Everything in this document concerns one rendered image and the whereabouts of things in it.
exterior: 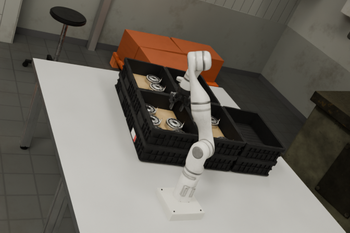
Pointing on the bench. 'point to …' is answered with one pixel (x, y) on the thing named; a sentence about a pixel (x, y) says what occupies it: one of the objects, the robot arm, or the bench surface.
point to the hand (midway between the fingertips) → (176, 107)
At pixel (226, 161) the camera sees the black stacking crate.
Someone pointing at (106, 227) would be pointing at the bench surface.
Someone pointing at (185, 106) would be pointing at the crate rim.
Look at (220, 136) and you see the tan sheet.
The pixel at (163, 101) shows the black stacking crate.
